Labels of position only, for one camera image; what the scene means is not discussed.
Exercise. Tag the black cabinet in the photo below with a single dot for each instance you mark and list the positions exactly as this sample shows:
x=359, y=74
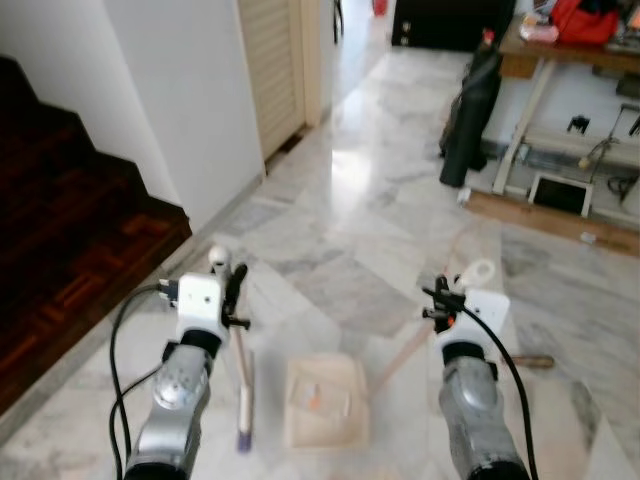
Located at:
x=440, y=22

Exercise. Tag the dark wooden staircase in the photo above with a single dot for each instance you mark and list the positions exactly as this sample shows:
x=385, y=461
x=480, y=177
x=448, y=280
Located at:
x=70, y=230

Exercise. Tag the black rolled mat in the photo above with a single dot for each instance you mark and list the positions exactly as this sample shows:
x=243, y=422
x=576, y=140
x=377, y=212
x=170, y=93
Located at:
x=470, y=110

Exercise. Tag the beige louvered door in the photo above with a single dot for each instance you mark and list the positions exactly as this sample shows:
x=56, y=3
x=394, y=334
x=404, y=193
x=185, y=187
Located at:
x=270, y=70

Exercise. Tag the wooden sewing machine table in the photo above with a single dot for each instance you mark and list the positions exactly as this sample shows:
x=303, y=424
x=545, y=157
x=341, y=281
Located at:
x=560, y=60

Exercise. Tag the white-framed black panel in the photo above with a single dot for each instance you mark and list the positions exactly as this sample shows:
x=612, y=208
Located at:
x=560, y=195

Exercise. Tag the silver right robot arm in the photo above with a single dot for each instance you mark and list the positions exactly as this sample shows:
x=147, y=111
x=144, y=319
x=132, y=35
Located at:
x=470, y=400

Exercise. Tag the long wooden plank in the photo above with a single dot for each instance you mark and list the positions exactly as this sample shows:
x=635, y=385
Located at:
x=560, y=222

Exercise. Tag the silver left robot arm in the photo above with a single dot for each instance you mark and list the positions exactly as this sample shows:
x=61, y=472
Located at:
x=180, y=400

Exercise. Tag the red bag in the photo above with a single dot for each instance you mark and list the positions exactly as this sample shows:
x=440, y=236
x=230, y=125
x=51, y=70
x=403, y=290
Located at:
x=585, y=22

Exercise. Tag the red fire extinguisher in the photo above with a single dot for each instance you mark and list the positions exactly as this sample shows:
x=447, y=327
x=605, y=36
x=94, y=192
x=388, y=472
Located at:
x=380, y=6

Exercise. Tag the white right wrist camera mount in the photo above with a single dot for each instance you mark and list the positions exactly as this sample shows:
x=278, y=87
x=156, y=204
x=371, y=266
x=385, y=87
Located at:
x=485, y=318

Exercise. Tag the broom with white knob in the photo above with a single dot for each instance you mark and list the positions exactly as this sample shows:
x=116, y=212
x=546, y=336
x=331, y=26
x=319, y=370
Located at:
x=243, y=390

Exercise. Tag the small brown wooden piece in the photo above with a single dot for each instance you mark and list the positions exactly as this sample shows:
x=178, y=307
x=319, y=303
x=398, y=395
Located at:
x=535, y=361

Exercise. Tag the small white paper scrap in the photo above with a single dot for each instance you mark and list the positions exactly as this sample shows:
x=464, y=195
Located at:
x=464, y=196

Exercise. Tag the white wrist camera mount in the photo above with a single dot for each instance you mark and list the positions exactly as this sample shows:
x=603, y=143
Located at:
x=485, y=318
x=198, y=300

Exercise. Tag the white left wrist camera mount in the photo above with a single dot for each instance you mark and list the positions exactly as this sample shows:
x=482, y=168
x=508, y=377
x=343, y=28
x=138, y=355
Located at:
x=198, y=300

